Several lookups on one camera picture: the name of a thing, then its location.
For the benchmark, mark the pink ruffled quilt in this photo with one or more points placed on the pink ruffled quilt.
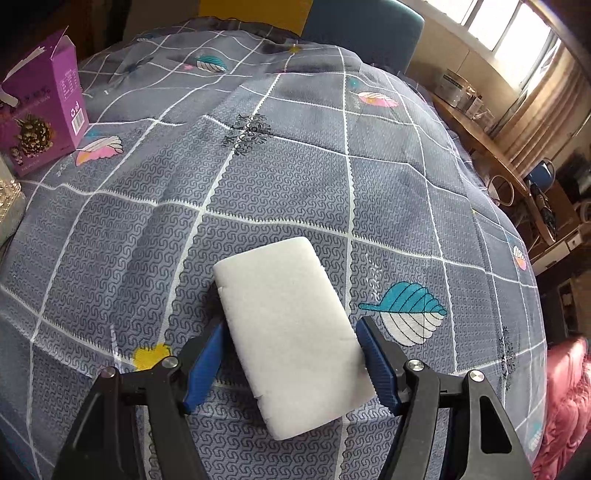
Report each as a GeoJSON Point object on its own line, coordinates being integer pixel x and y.
{"type": "Point", "coordinates": [568, 392]}

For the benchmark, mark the grey yellow blue headboard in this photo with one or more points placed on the grey yellow blue headboard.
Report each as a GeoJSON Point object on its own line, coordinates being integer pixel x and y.
{"type": "Point", "coordinates": [360, 27]}

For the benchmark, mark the golden embossed tissue box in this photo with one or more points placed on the golden embossed tissue box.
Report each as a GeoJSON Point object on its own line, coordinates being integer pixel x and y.
{"type": "Point", "coordinates": [9, 198]}

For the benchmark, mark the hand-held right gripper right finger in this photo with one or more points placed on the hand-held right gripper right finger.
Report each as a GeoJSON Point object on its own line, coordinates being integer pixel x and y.
{"type": "Point", "coordinates": [376, 360]}

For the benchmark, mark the white sponge block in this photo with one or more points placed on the white sponge block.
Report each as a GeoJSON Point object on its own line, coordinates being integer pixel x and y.
{"type": "Point", "coordinates": [286, 332]}

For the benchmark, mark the purple cardboard box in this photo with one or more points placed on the purple cardboard box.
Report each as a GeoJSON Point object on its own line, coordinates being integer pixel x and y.
{"type": "Point", "coordinates": [41, 115]}

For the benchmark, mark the wicker basket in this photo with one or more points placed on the wicker basket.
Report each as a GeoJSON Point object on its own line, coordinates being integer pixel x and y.
{"type": "Point", "coordinates": [501, 189]}

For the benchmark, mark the window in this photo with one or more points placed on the window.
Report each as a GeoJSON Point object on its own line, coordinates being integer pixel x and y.
{"type": "Point", "coordinates": [512, 41]}

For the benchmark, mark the pink floral curtain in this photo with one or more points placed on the pink floral curtain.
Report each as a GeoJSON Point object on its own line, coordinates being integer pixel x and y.
{"type": "Point", "coordinates": [554, 115]}

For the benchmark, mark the blue folding chair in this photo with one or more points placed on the blue folding chair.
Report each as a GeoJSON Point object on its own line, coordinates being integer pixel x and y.
{"type": "Point", "coordinates": [540, 174]}

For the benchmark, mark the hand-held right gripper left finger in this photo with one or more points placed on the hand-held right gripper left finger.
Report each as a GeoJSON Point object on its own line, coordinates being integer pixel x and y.
{"type": "Point", "coordinates": [203, 369]}

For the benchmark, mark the white small cabinet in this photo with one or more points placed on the white small cabinet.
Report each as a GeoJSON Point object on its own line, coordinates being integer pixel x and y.
{"type": "Point", "coordinates": [558, 247]}

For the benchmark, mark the wooden desk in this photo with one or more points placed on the wooden desk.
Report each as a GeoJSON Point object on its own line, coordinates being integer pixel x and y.
{"type": "Point", "coordinates": [480, 138]}

